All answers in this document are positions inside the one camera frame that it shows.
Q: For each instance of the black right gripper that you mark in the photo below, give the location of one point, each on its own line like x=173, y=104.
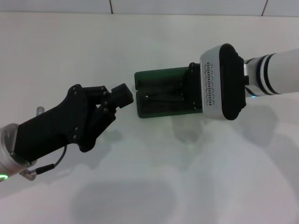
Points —
x=194, y=88

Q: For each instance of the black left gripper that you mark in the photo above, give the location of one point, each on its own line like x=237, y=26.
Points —
x=56, y=126

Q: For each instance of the black glasses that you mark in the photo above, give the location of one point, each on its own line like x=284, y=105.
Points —
x=163, y=98

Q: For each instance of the green glasses case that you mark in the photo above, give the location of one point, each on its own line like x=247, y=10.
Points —
x=158, y=74

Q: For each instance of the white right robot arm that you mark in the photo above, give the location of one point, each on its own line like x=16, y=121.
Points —
x=275, y=72

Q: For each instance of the silver wrist connector stub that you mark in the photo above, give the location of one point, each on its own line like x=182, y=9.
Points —
x=40, y=110

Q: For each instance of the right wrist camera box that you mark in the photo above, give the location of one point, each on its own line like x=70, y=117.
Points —
x=215, y=81

